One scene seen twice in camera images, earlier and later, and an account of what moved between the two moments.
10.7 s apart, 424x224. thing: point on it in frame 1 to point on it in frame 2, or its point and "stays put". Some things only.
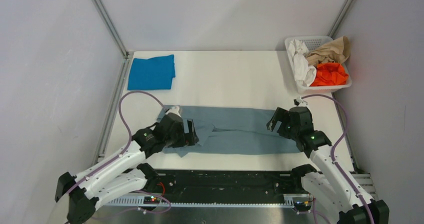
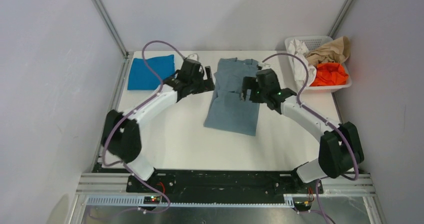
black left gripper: (187, 139) to (206, 85)
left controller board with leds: (151, 200) stays put
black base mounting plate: (184, 183) stays put
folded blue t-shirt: (156, 73) stays put
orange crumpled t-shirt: (330, 74) stays put
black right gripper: (282, 115) to (250, 83)
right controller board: (303, 206) stays put
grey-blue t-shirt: (229, 131) to (226, 111)
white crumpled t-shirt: (304, 74) stays put
